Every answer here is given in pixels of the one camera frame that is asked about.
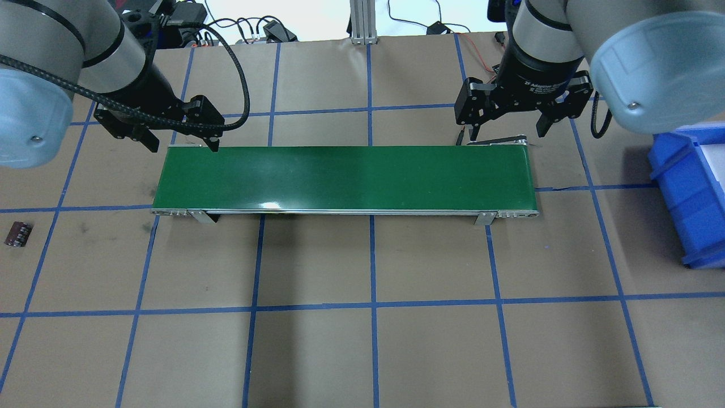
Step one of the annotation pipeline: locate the aluminium frame post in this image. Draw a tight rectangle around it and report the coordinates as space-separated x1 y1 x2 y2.
349 0 379 45

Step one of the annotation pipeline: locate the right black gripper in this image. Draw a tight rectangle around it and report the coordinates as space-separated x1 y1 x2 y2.
455 43 594 141

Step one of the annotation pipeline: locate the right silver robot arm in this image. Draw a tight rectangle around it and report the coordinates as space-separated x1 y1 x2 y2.
455 1 724 137

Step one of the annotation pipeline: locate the red black conveyor wire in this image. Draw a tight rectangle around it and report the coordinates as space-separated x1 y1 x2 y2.
456 33 502 77

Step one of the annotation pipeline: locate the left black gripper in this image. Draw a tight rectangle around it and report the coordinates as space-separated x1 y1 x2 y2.
94 67 225 153

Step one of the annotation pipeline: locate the green conveyor belt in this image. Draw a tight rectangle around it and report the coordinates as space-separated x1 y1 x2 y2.
152 143 540 224

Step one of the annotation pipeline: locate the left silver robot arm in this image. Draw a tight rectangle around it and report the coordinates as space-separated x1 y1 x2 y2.
2 1 238 169

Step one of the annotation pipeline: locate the blue plastic bin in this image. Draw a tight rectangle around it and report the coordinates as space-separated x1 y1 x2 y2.
647 122 724 269

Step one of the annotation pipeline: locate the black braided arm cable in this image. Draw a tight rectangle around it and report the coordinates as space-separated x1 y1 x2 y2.
0 20 250 134

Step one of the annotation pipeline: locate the brown cylindrical capacitor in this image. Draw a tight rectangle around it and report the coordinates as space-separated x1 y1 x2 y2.
3 220 33 248

